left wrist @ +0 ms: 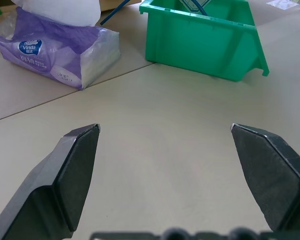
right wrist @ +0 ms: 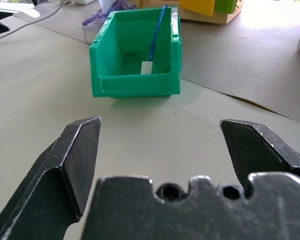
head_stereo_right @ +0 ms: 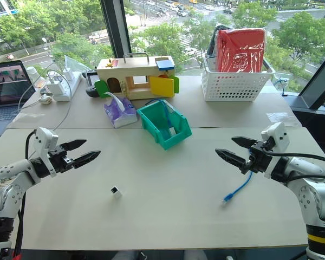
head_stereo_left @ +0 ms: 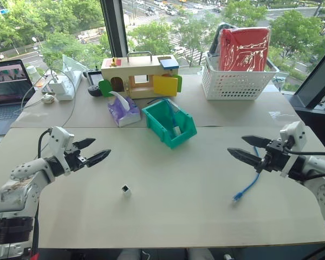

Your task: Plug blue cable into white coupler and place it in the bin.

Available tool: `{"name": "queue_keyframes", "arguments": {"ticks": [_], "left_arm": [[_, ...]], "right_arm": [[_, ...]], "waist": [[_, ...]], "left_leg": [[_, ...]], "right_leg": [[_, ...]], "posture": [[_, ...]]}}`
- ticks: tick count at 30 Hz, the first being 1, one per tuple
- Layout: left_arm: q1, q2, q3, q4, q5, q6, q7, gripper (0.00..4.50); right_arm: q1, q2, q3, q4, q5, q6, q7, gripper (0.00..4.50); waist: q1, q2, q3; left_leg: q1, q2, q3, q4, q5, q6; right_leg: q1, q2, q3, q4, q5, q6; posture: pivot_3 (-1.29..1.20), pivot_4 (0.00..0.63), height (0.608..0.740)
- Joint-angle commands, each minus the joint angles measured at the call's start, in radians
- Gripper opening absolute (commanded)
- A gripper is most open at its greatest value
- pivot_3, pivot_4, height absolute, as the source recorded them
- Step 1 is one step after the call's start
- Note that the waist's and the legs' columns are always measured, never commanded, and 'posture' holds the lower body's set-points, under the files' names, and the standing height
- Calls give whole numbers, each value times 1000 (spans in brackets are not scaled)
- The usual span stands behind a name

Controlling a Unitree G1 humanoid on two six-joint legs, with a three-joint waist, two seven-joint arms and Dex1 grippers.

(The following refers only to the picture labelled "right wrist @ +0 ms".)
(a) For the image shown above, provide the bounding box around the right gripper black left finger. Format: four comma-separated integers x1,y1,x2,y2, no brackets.
0,116,102,240

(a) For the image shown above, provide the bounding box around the white rectangular block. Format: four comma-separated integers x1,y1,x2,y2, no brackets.
140,60,153,75

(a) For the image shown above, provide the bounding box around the light wooden box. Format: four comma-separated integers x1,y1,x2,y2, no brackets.
139,0,245,25

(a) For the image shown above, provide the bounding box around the brown cardboard sheet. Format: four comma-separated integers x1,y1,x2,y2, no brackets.
11,0,300,127

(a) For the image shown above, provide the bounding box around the thin grey cable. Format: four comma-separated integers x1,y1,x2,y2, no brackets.
0,1,66,45

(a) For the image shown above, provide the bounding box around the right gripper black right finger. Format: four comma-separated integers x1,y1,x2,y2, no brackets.
219,118,300,189

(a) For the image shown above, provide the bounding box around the silver tape strip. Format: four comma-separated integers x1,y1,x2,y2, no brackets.
21,6,45,18

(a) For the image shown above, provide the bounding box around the blue cable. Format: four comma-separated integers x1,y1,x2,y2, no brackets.
147,3,169,62

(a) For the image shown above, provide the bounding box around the yellow plastic block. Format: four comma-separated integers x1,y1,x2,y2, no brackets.
179,0,215,16

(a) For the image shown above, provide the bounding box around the green plastic storage bin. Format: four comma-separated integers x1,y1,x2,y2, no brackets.
88,6,183,99

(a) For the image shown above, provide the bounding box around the purple white tissue pack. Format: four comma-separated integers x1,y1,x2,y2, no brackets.
81,0,137,45

